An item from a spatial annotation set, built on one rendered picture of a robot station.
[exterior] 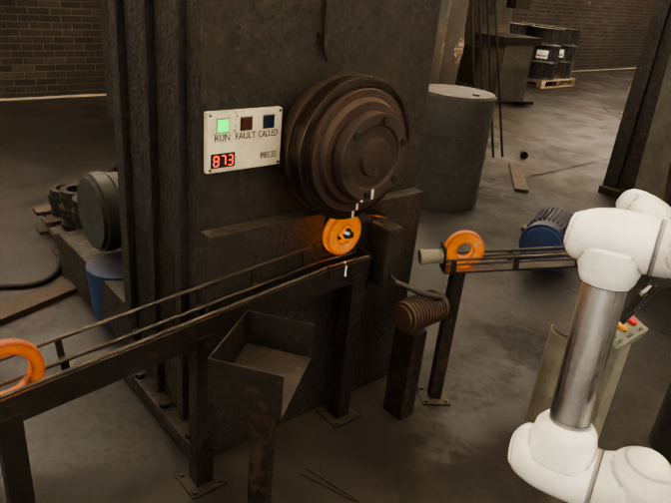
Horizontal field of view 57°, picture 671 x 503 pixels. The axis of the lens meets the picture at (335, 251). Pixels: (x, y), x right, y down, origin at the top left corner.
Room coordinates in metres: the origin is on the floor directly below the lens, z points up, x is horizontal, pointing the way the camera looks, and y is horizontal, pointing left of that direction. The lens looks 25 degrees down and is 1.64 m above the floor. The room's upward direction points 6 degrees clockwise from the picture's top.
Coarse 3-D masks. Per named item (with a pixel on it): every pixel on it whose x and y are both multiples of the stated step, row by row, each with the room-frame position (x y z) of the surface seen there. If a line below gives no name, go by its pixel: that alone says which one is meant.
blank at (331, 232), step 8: (328, 224) 1.93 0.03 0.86; (336, 224) 1.92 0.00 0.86; (344, 224) 1.95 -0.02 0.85; (352, 224) 1.97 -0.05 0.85; (328, 232) 1.91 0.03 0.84; (336, 232) 1.92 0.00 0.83; (328, 240) 1.90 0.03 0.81; (336, 240) 1.93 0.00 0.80; (344, 240) 1.97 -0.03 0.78; (352, 240) 1.98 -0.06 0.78; (328, 248) 1.91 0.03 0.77; (336, 248) 1.93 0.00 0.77; (344, 248) 1.96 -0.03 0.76
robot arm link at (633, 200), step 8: (624, 192) 1.84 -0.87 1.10; (632, 192) 1.81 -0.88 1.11; (640, 192) 1.81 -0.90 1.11; (624, 200) 1.80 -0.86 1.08; (632, 200) 1.79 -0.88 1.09; (640, 200) 1.77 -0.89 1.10; (648, 200) 1.75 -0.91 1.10; (656, 200) 1.75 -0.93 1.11; (616, 208) 1.83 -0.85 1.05; (624, 208) 1.79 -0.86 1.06; (632, 208) 1.76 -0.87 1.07; (640, 208) 1.71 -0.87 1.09; (648, 208) 1.68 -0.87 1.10; (656, 208) 1.72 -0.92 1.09; (664, 208) 1.73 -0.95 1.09; (656, 216) 1.61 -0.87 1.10; (664, 216) 1.61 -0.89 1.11
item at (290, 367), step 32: (256, 320) 1.53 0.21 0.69; (288, 320) 1.51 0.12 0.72; (224, 352) 1.38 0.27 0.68; (256, 352) 1.50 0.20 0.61; (288, 352) 1.51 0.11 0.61; (224, 384) 1.28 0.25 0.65; (256, 384) 1.26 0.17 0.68; (288, 384) 1.37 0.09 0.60; (256, 416) 1.39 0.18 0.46; (256, 448) 1.39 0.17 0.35; (256, 480) 1.39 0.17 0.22
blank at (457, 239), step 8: (456, 232) 2.19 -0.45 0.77; (464, 232) 2.17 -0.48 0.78; (472, 232) 2.18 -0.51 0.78; (448, 240) 2.17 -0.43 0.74; (456, 240) 2.16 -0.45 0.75; (464, 240) 2.16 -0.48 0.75; (472, 240) 2.16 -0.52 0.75; (480, 240) 2.17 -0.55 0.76; (448, 248) 2.15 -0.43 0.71; (456, 248) 2.16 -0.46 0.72; (472, 248) 2.17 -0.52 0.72; (480, 248) 2.17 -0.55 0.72; (448, 256) 2.16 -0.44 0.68; (456, 256) 2.16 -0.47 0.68; (464, 256) 2.18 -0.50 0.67; (472, 256) 2.17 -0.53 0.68; (480, 256) 2.17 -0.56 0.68
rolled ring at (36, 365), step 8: (0, 344) 1.22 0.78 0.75; (8, 344) 1.23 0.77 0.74; (16, 344) 1.24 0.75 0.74; (24, 344) 1.25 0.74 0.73; (32, 344) 1.28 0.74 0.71; (0, 352) 1.21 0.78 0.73; (8, 352) 1.23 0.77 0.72; (16, 352) 1.24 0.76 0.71; (24, 352) 1.25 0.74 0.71; (32, 352) 1.26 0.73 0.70; (40, 352) 1.28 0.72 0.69; (32, 360) 1.26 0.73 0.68; (40, 360) 1.28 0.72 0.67; (32, 368) 1.26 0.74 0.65; (40, 368) 1.27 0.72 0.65; (24, 376) 1.27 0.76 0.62; (32, 376) 1.26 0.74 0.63; (40, 376) 1.27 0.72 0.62; (16, 384) 1.26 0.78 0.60; (24, 384) 1.25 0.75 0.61; (0, 392) 1.22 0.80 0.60
